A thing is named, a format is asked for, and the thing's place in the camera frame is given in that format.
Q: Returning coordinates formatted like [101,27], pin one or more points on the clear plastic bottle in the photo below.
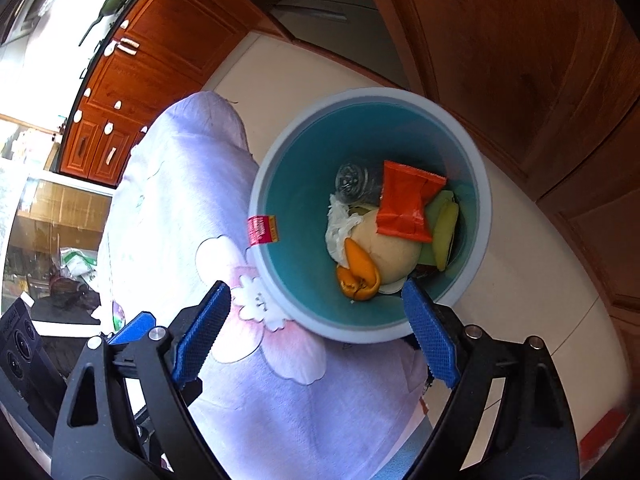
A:
[357,180]

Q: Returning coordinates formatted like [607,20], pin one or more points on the white green bag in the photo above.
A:
[80,262]

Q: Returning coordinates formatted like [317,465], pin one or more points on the beige round bun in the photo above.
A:
[390,252]

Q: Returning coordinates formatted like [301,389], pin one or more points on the teal plastic bin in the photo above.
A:
[300,240]

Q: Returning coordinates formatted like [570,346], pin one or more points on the orange snack packet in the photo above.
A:
[402,205]

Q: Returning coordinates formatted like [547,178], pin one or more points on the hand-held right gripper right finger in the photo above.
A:
[430,332]

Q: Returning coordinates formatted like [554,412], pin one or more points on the wooden drawer cabinet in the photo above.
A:
[165,45]

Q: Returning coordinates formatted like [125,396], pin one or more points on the wooden cabinet door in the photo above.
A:
[525,60]

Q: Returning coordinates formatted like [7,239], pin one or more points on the green cardboard box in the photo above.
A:
[442,230]

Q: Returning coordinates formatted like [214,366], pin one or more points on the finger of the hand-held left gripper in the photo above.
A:
[132,327]

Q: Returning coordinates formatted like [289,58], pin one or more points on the lilac floral tablecloth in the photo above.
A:
[175,200]

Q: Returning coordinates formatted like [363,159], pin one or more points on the glass door cabinet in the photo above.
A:
[55,220]

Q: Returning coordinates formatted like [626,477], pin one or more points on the orange peel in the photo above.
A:
[357,275]

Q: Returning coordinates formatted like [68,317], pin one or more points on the white tissue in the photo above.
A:
[340,230]

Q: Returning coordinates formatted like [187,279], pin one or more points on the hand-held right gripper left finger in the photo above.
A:
[200,332]

